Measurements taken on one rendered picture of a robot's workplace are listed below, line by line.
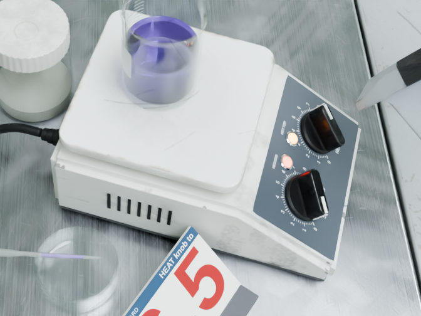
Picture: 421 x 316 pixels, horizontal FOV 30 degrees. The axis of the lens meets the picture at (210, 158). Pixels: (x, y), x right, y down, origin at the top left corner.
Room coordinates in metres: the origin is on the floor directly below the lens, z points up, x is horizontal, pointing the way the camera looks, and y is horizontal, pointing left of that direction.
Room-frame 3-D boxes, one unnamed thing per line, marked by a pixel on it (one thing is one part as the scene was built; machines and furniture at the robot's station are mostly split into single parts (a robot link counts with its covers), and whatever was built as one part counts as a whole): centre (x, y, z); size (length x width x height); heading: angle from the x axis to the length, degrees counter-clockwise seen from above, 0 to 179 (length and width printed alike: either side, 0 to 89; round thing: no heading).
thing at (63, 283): (0.20, 0.07, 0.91); 0.06 x 0.06 x 0.02
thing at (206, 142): (0.31, 0.03, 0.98); 0.12 x 0.12 x 0.01; 85
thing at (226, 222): (0.31, 0.01, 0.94); 0.22 x 0.13 x 0.08; 85
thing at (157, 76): (0.32, 0.04, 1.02); 0.06 x 0.05 x 0.08; 152
